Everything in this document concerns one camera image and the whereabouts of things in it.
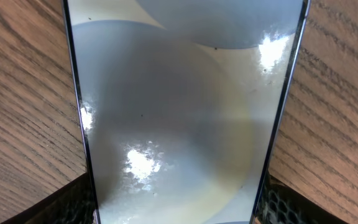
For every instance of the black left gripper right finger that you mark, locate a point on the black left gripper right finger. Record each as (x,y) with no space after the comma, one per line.
(278,203)

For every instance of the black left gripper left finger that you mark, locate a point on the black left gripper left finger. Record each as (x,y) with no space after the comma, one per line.
(72,204)

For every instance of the Samsung Galaxy smartphone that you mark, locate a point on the Samsung Galaxy smartphone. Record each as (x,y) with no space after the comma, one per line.
(180,102)

